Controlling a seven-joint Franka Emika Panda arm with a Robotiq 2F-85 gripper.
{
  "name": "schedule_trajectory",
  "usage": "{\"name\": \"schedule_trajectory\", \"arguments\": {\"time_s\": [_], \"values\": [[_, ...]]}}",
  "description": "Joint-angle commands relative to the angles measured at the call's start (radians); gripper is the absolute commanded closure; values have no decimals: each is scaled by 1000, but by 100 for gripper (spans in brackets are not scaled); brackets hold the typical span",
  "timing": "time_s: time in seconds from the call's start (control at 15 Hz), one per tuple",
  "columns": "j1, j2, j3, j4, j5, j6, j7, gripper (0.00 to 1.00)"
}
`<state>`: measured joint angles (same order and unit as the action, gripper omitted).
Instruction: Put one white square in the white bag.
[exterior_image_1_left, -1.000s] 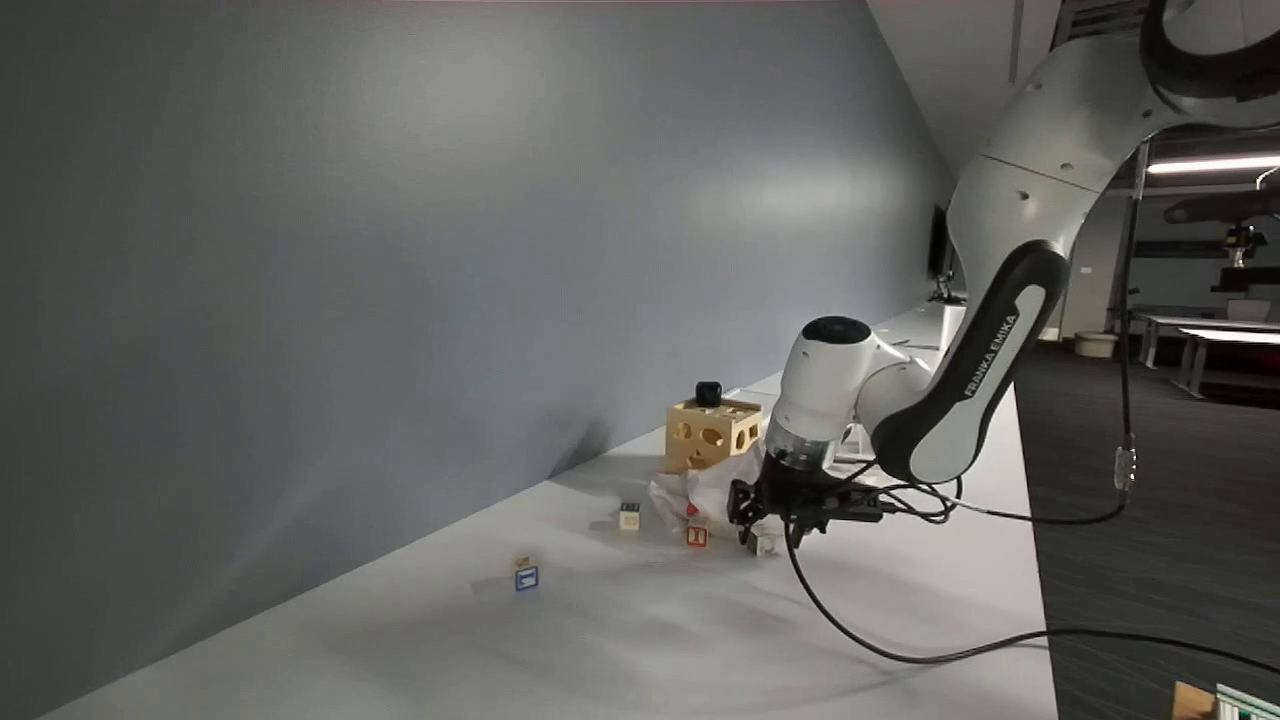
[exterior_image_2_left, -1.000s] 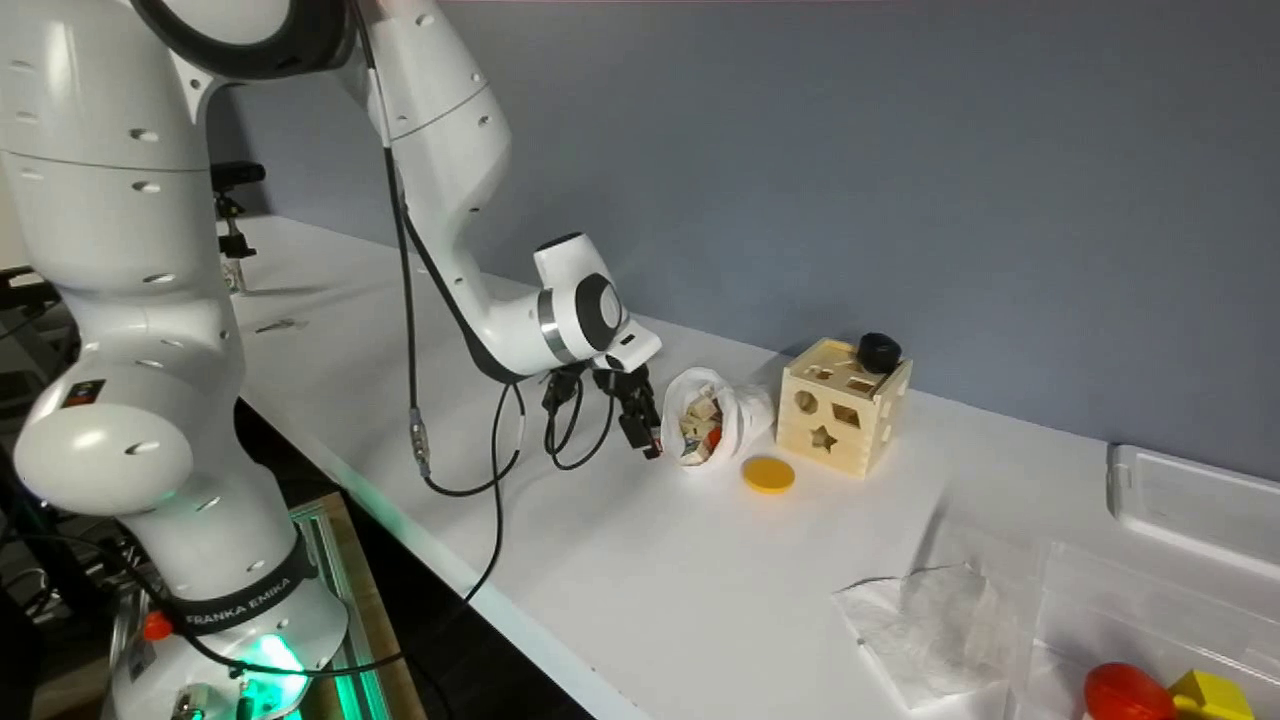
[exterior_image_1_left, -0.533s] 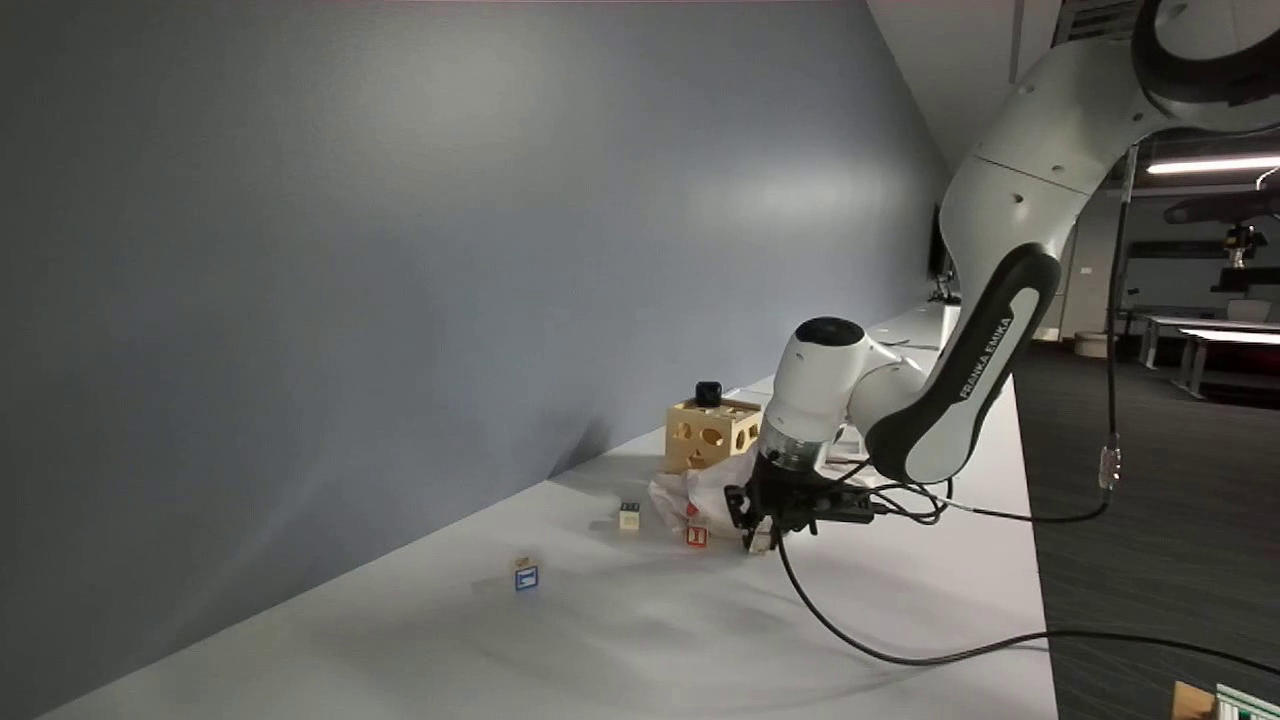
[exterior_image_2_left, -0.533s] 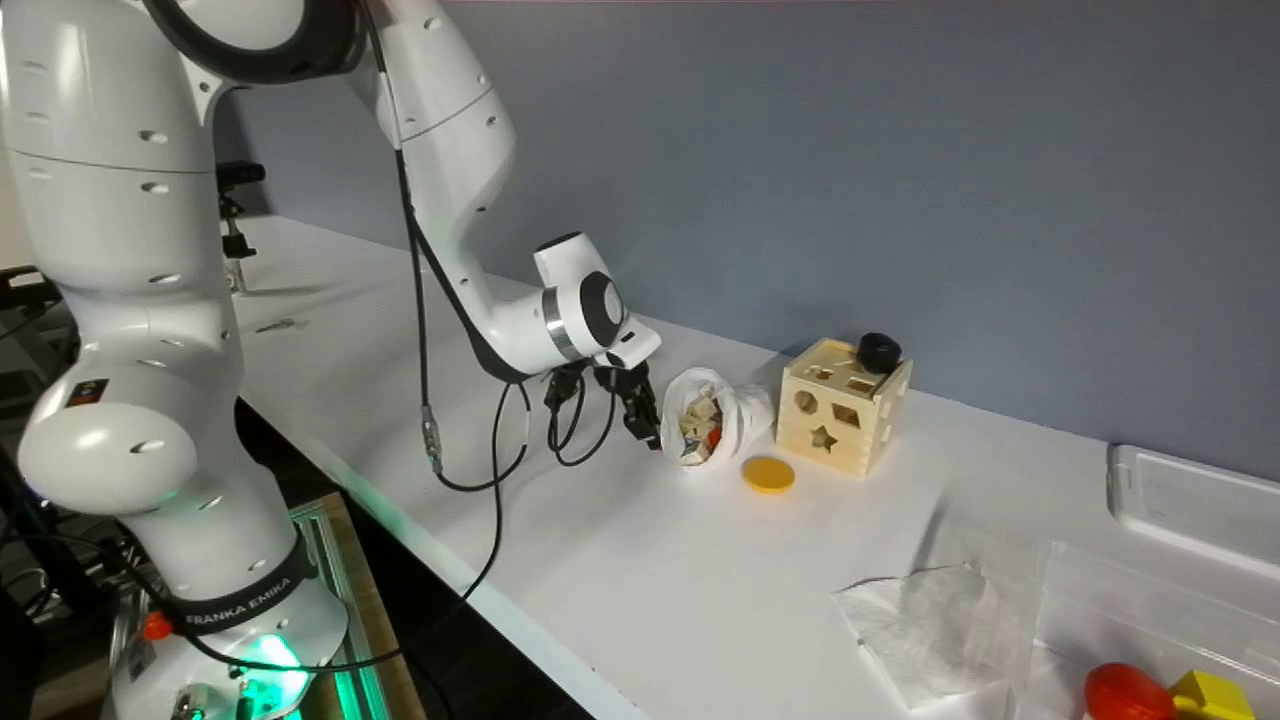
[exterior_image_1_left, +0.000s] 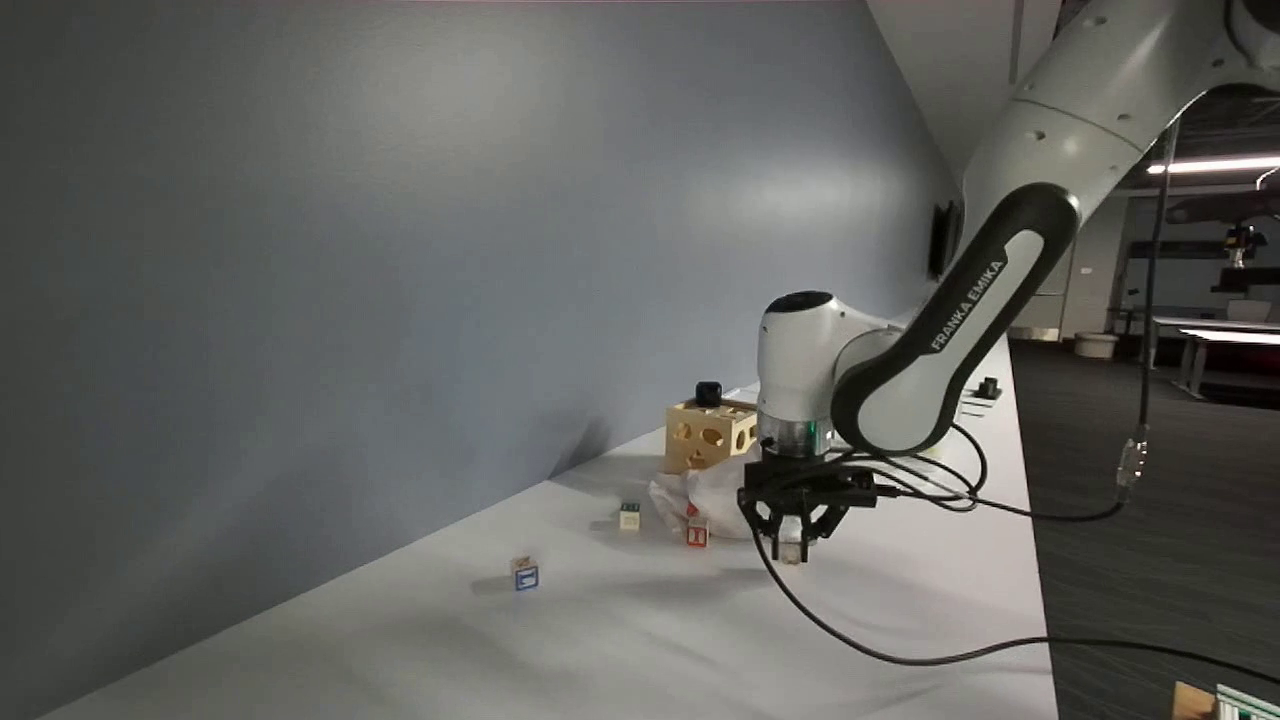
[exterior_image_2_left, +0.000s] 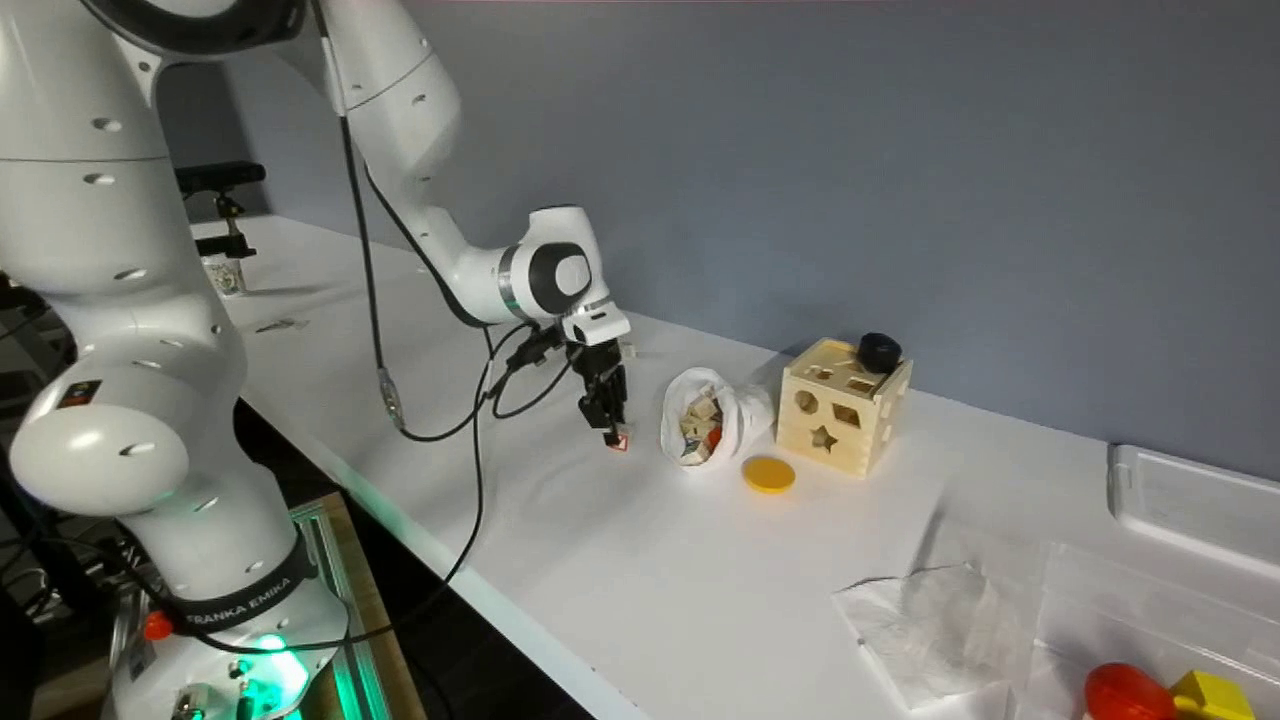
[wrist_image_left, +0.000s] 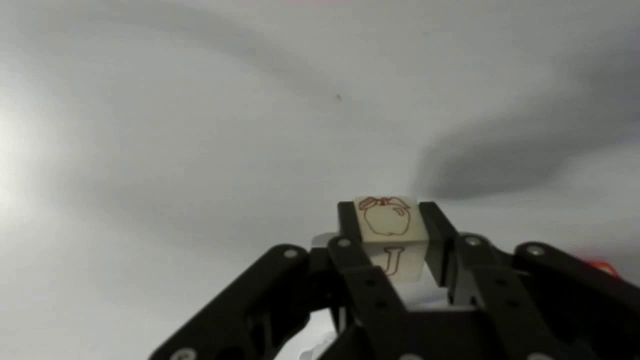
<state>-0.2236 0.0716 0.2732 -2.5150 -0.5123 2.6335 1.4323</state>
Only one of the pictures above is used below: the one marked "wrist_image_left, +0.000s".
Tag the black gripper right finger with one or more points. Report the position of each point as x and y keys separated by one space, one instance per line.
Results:
x=532 y=292

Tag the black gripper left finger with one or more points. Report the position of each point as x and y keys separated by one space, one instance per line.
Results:
x=280 y=292

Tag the white block with apple drawing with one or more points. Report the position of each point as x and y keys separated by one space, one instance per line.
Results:
x=390 y=223

